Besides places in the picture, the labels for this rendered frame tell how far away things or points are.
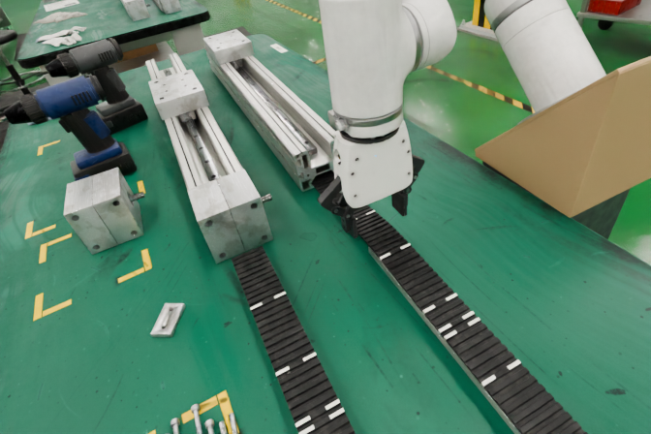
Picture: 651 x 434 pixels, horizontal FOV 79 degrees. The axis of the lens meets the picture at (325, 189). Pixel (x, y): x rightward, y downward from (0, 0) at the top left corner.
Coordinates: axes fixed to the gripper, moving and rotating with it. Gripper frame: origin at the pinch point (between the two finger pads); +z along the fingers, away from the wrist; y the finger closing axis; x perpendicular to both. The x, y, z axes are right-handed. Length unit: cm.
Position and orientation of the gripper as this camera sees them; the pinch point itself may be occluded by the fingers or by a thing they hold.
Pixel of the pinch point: (375, 215)
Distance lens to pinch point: 59.3
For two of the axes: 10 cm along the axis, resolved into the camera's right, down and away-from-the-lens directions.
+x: -4.3, -5.2, 7.4
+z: 1.3, 7.8, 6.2
